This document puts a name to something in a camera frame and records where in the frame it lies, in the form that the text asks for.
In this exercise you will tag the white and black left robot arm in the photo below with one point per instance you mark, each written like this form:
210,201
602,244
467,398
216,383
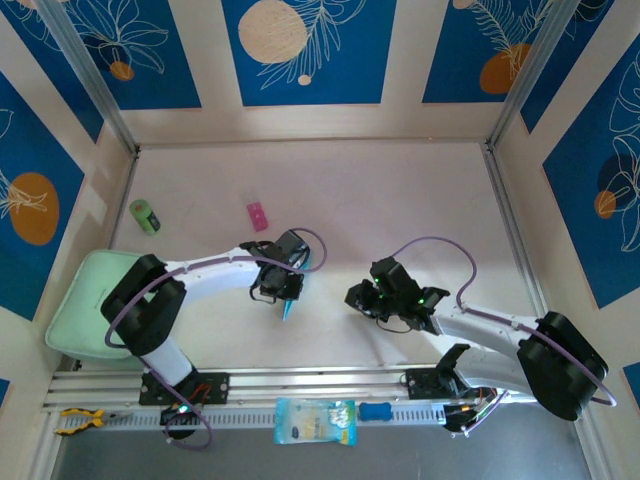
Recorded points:
225,275

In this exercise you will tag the aluminium corner post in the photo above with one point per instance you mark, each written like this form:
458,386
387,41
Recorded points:
85,75
530,75

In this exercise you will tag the aluminium front rail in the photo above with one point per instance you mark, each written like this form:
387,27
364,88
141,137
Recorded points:
310,382

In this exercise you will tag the aluminium side rail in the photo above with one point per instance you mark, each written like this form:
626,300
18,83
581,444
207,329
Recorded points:
505,215
125,190

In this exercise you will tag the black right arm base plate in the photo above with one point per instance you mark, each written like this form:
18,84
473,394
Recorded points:
420,382

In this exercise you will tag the wet wipes packet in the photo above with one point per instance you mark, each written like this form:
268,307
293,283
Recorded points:
315,422

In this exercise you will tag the light blue paper sheet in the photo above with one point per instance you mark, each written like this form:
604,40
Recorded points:
289,310

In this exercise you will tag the black controller board with LED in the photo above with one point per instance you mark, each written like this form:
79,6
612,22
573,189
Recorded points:
180,412

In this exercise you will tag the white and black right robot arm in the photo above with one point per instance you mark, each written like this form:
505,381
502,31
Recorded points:
475,325

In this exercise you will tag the blue bone-shaped sponge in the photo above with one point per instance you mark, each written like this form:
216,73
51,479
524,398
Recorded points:
375,411

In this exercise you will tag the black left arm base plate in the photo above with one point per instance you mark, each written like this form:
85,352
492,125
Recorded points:
215,387

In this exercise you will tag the pink plastic case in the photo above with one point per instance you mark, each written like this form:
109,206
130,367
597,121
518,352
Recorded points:
257,217

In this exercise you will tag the green bottle with black label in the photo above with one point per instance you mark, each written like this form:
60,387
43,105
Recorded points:
145,217

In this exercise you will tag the mint green container lid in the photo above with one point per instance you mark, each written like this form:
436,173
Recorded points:
75,310

